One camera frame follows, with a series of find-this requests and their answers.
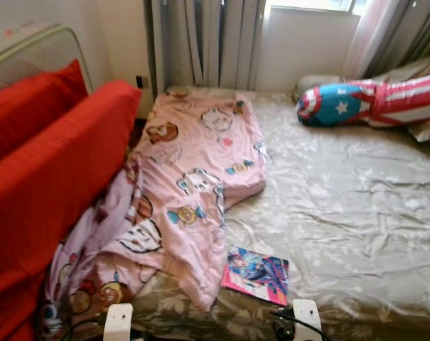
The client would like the colourful cartoon cover book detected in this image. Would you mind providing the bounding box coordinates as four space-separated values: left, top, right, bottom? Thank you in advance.
220 247 290 306

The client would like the bed with beige floral sheet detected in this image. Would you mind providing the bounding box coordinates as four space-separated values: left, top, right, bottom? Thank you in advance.
122 85 430 341

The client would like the pink cartoon print quilt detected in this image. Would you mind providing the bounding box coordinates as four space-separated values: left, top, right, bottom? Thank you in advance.
37 89 269 341

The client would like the red fabric cushion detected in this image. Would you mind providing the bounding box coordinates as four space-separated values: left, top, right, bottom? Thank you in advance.
0 80 142 341
0 59 89 168

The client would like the Captain America shield pillow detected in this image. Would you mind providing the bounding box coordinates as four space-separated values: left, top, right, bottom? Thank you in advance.
296 71 430 129

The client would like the grey pleated curtain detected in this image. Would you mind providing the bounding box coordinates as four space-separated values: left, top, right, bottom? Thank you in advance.
375 0 430 72
145 0 267 92

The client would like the sheer white curtain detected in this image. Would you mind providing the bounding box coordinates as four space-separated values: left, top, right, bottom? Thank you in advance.
341 0 414 80

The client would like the bright window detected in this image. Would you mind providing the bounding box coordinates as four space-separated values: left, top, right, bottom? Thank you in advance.
268 0 370 16

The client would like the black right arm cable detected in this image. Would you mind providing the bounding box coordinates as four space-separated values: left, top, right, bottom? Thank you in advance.
269 308 333 341

